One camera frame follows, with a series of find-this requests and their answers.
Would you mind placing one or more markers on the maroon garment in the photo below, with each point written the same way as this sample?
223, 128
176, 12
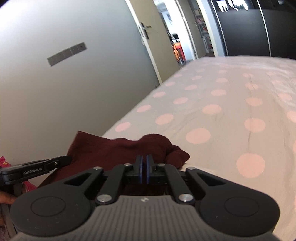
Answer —
104, 148

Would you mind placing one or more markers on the black sliding-door wardrobe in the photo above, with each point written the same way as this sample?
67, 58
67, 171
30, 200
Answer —
245, 30

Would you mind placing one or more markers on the grey wall switch panel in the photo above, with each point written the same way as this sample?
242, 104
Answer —
67, 53

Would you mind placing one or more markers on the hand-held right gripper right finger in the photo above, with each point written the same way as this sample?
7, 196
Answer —
149, 169

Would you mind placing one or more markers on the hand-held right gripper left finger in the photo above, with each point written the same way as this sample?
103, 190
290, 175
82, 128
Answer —
139, 169

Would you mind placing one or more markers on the hallway door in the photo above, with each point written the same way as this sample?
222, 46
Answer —
187, 27

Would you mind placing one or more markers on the hallway bookshelf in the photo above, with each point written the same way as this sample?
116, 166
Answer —
203, 27

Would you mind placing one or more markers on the red patterned bag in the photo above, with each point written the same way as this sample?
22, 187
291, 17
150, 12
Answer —
4, 162

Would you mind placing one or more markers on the person's left hand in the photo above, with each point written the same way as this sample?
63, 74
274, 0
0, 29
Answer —
8, 198

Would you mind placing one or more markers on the beige room door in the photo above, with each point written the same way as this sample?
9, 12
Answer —
157, 41

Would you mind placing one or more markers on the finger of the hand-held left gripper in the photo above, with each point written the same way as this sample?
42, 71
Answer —
60, 162

